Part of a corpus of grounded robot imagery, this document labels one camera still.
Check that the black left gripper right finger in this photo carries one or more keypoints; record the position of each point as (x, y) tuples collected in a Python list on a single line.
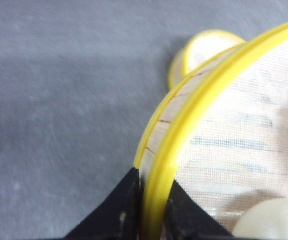
[(185, 220)]

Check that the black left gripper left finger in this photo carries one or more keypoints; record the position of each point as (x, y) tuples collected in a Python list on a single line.
[(117, 217)]

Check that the steamer drawer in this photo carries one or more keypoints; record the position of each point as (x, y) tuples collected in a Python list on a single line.
[(169, 131), (198, 50)]

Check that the white steamer cloth liner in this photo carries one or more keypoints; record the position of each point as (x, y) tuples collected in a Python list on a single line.
[(238, 156)]

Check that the white bun middle dotted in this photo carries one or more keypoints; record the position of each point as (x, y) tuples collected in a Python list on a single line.
[(267, 220)]

